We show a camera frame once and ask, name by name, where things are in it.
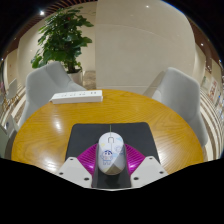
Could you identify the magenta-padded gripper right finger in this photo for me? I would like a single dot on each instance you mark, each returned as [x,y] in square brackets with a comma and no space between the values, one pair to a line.
[146,170]

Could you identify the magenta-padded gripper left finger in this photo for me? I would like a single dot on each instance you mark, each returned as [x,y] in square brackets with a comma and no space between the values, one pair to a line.
[76,170]

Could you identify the white cartoon-print computer mouse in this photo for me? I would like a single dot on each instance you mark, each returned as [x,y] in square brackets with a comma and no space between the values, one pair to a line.
[111,153]

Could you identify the black green-lined mouse pad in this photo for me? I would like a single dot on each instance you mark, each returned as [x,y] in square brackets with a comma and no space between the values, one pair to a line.
[85,136]

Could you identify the white power strip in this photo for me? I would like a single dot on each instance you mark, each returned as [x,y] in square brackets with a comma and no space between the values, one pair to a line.
[76,96]

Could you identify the grey shell chair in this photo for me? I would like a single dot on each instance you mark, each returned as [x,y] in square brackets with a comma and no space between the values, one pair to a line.
[43,86]
[181,96]

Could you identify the white wooden-legged chair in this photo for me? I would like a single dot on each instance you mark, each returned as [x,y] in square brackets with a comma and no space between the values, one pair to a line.
[12,88]

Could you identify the green potted plant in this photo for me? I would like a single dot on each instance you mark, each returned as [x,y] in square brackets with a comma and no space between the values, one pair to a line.
[61,36]

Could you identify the wall poster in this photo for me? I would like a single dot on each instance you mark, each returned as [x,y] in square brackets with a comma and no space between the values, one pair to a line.
[213,90]

